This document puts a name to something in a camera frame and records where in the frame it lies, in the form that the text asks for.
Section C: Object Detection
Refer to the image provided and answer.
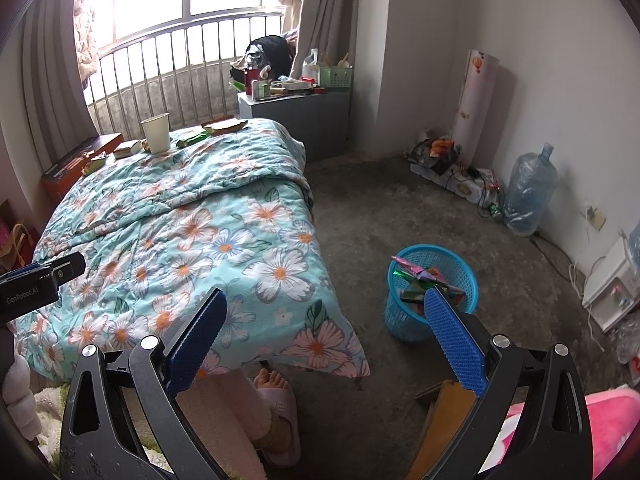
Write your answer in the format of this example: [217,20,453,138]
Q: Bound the cream sandwich packet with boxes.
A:
[113,139,144,160]

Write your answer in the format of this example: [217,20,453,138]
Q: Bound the white plastic jug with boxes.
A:
[302,48,321,81]

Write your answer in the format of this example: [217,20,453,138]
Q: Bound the pink slipper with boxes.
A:
[252,374,304,469]

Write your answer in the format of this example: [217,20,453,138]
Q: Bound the clear water jug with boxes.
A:
[502,142,559,237]

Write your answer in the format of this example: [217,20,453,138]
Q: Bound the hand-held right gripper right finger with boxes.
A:
[423,286,593,480]

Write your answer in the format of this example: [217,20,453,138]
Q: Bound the orange wooden cabinet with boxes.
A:
[40,132,125,207]

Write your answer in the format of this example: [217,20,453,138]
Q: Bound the pink blanket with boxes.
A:
[479,381,640,480]

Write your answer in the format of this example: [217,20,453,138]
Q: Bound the blue plastic wastebasket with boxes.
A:
[384,243,480,345]

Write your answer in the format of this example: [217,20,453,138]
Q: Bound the rolled patterned wallpaper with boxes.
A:
[449,48,500,169]

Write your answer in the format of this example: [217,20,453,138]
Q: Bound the red thermos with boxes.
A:
[244,57,261,95]

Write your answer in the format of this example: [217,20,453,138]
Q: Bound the white paper cup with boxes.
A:
[140,113,172,155]

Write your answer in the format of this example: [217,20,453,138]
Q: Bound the black bag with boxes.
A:
[244,34,297,82]

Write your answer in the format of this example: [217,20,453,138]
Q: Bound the grey cabinet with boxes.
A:
[237,90,351,164]

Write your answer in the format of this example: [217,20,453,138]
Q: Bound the flat white box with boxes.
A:
[409,161,502,207]

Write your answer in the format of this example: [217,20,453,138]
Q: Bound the tangled cables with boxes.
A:
[447,162,506,221]

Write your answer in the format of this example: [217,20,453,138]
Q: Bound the metal window railing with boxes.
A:
[84,9,287,134]

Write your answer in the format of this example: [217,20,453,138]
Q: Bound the brown cardboard box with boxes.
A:
[404,379,479,480]

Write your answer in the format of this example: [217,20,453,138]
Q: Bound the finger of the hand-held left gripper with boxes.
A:
[32,251,86,283]
[0,264,38,283]

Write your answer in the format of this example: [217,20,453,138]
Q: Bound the wall socket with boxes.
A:
[584,202,607,231]

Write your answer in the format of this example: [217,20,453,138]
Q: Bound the white appliance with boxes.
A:
[582,236,640,334]

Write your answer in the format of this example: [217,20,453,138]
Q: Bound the white cable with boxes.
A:
[569,254,609,352]

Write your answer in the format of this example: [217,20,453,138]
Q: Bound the grey curtain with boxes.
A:
[14,0,102,134]

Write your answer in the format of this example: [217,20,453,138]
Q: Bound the green snack packet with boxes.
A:
[175,127,211,149]

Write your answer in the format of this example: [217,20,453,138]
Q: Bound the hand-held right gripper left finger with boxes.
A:
[61,287,229,480]

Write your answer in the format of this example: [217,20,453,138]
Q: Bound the person's left hand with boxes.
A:
[0,352,43,443]

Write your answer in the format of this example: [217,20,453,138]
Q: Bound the pile of wrappers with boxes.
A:
[391,255,467,307]

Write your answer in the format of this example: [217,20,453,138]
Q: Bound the hanging patterned garment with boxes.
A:
[73,0,99,92]

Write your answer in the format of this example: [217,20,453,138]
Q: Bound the green plastic basket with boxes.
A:
[318,65,355,89]

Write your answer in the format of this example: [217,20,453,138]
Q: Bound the person's leg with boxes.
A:
[175,367,301,480]

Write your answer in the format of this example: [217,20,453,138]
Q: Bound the beige curtain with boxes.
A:
[289,0,362,77]

